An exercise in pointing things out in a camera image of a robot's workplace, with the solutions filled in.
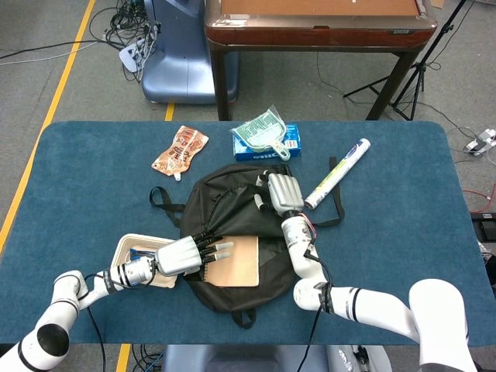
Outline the cream plastic food tray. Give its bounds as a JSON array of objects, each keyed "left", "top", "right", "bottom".
[{"left": 110, "top": 232, "right": 183, "bottom": 290}]

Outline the orange spouted drink pouch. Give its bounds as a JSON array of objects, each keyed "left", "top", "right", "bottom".
[{"left": 150, "top": 125, "right": 209, "bottom": 182}]

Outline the grey-blue robot torso base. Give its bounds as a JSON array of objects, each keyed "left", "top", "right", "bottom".
[{"left": 160, "top": 343, "right": 392, "bottom": 372}]

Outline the black box device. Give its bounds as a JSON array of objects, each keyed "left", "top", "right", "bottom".
[{"left": 470, "top": 211, "right": 496, "bottom": 241}]

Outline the blue table cloth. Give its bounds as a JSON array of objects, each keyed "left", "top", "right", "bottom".
[{"left": 0, "top": 120, "right": 496, "bottom": 346}]

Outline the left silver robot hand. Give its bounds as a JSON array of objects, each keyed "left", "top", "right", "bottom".
[{"left": 157, "top": 231, "right": 236, "bottom": 278}]

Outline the white rolled film tube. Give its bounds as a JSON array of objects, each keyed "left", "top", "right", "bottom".
[{"left": 304, "top": 138, "right": 372, "bottom": 211}]

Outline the white power strip with plugs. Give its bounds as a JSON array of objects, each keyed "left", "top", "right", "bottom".
[{"left": 118, "top": 42, "right": 150, "bottom": 73}]

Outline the red floor cable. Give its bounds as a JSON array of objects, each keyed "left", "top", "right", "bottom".
[{"left": 463, "top": 188, "right": 496, "bottom": 212}]

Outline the black tripod stand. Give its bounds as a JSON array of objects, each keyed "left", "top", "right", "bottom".
[{"left": 343, "top": 0, "right": 470, "bottom": 121}]

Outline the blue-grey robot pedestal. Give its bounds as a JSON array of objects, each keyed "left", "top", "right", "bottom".
[{"left": 141, "top": 0, "right": 239, "bottom": 105}]

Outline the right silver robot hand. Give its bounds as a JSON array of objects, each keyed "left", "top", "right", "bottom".
[{"left": 253, "top": 164, "right": 305, "bottom": 214}]

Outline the tangle of floor cables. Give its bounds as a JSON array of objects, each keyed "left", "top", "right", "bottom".
[{"left": 88, "top": 0, "right": 162, "bottom": 82}]

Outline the brown spiral notebook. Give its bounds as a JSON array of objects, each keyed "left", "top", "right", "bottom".
[{"left": 204, "top": 235, "right": 260, "bottom": 288}]

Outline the white power strip with switch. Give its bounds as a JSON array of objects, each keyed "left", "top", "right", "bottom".
[{"left": 463, "top": 129, "right": 496, "bottom": 156}]

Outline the brown mahjong table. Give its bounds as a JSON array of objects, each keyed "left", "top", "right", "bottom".
[{"left": 204, "top": 0, "right": 439, "bottom": 121}]

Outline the black fabric backpack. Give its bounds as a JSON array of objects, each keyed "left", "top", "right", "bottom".
[{"left": 149, "top": 157, "right": 346, "bottom": 329}]

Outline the blue Oreo cookie box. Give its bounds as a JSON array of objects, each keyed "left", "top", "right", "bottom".
[{"left": 232, "top": 123, "right": 302, "bottom": 163}]

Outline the blue snack packet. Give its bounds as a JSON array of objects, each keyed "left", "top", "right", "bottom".
[{"left": 129, "top": 247, "right": 160, "bottom": 260}]

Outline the green dustpan in plastic bag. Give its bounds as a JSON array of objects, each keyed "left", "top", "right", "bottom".
[{"left": 229, "top": 104, "right": 291, "bottom": 162}]

